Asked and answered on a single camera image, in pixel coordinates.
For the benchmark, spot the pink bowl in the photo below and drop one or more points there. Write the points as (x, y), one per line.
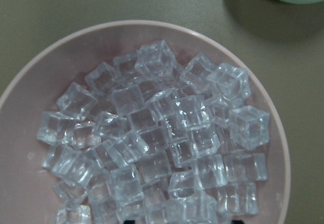
(27, 194)

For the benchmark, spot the ice cubes pile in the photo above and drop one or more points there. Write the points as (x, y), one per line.
(150, 141)

